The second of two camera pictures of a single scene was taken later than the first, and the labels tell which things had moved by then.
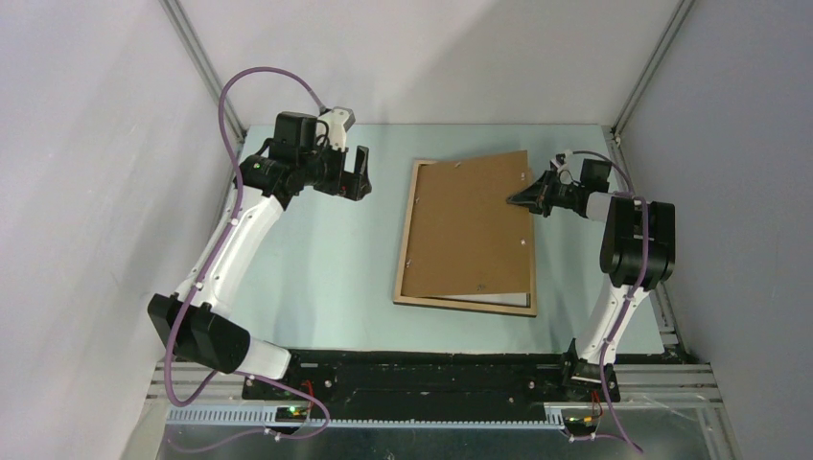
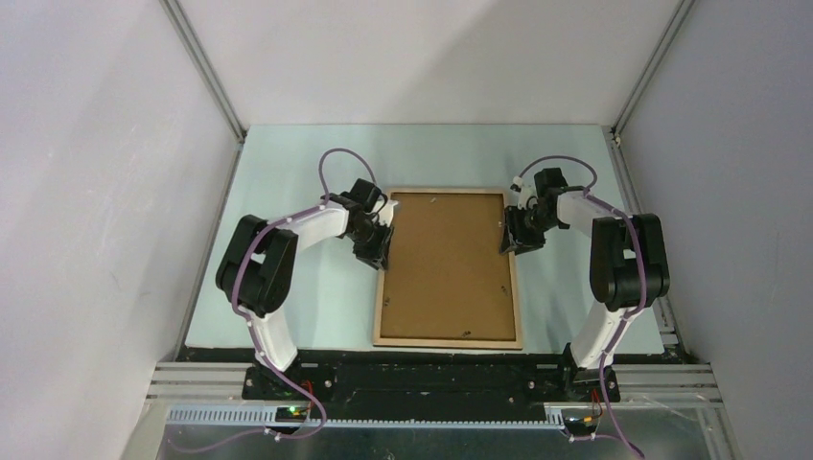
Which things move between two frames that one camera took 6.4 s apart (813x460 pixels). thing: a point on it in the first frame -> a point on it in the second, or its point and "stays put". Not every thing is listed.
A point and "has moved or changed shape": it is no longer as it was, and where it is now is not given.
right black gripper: x=536 y=196 -> x=514 y=236
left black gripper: x=352 y=185 -> x=377 y=256
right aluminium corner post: x=652 y=65 stays put
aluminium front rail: x=692 y=383 stays put
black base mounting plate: x=427 y=391 stays put
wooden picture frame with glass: x=404 y=254 has moved or changed shape
